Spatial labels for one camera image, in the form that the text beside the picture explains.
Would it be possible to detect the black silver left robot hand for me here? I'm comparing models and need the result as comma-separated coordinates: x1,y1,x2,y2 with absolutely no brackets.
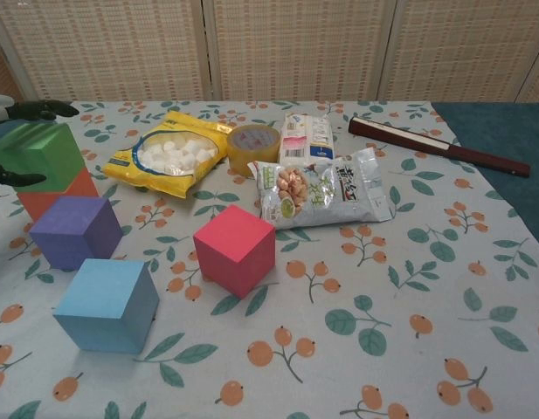
0,93,80,187

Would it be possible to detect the green foam cube block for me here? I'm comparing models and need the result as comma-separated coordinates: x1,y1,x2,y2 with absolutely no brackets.
0,121,85,194

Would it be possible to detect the light blue foam cube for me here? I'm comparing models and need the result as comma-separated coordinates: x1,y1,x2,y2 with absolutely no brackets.
52,258,161,356

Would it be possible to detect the pink foam cube block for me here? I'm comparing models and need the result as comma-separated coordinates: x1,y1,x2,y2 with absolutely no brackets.
192,204,277,299

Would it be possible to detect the orange foam cube block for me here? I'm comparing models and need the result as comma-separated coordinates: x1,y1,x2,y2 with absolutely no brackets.
17,168,100,223

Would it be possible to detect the purple foam cube block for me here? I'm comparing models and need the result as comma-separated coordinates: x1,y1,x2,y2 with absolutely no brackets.
29,196,124,272

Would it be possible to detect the yellow marshmallow bag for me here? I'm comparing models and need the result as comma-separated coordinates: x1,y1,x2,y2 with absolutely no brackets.
101,110,233,201

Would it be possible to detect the clear brown tape roll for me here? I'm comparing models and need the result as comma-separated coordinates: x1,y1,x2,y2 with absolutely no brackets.
225,123,281,178

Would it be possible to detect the woven bamboo folding screen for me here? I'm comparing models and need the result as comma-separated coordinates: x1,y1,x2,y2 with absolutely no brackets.
0,0,539,104

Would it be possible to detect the white snack packet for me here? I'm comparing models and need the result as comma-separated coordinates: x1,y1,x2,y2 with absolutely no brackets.
278,112,336,165

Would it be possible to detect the silver peanut snack bag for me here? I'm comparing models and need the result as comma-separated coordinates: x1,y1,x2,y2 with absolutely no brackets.
246,147,395,230

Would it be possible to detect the floral printed tablecloth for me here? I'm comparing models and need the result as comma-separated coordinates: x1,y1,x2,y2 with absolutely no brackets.
0,100,539,419

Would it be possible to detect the dark red folded fan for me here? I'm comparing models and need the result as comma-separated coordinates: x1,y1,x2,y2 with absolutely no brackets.
348,116,532,178

